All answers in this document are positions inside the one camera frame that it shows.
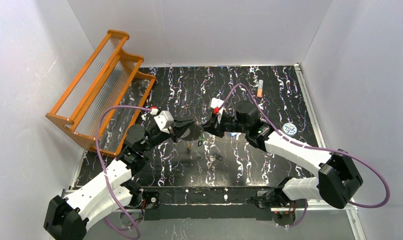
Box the aluminium frame rail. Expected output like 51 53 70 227
50 188 366 240

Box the blue white round jar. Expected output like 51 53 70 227
281 122 298 137

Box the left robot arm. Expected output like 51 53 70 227
43 115 202 240

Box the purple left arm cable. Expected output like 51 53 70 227
95 105 159 240

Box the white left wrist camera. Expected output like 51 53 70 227
150 107 174 134

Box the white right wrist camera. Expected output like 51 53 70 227
209 98 224 123

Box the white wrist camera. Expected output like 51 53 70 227
150 107 174 134
209 98 224 123

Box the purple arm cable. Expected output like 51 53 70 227
95 105 159 240
218 83 391 228

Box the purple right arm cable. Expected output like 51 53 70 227
218 83 391 228

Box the orange wooden shelf rack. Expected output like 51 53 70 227
45 29 156 157

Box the orange white marker pen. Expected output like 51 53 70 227
256 79 264 98

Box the black key fob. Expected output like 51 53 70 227
209 152 224 162

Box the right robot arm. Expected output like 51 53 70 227
202 98 363 209

